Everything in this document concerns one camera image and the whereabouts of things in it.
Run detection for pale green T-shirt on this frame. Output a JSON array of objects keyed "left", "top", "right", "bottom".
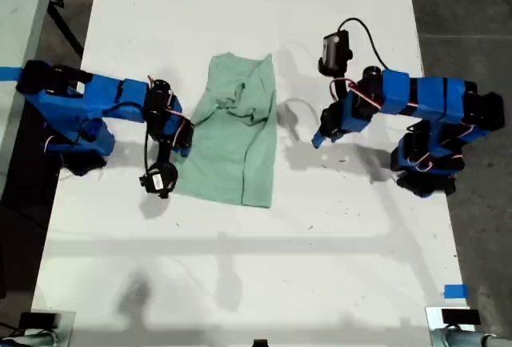
[{"left": 174, "top": 52, "right": 278, "bottom": 209}]

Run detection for black stand leg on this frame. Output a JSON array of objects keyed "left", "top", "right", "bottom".
[{"left": 46, "top": 0, "right": 85, "bottom": 58}]

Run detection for pale bench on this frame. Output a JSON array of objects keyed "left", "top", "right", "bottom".
[{"left": 0, "top": 0, "right": 57, "bottom": 196}]

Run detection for small black box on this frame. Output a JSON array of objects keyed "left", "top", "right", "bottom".
[
  {"left": 18, "top": 312, "right": 59, "bottom": 329},
  {"left": 442, "top": 309, "right": 481, "bottom": 326}
]

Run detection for grey metal tube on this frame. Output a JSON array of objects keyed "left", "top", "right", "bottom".
[
  {"left": 0, "top": 330, "right": 57, "bottom": 347},
  {"left": 430, "top": 329, "right": 512, "bottom": 347}
]

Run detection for black camera stalk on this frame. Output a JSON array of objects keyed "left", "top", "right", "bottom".
[
  {"left": 155, "top": 138, "right": 175, "bottom": 166},
  {"left": 334, "top": 70, "right": 350, "bottom": 103}
]

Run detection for black camera cable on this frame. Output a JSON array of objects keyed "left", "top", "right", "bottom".
[
  {"left": 142, "top": 129, "right": 153, "bottom": 172},
  {"left": 338, "top": 18, "right": 389, "bottom": 72}
]

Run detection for black camera box white label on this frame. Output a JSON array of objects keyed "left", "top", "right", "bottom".
[{"left": 138, "top": 162, "right": 179, "bottom": 200}]

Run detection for black camera box grey face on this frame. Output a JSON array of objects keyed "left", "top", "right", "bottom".
[{"left": 318, "top": 30, "right": 354, "bottom": 74}]

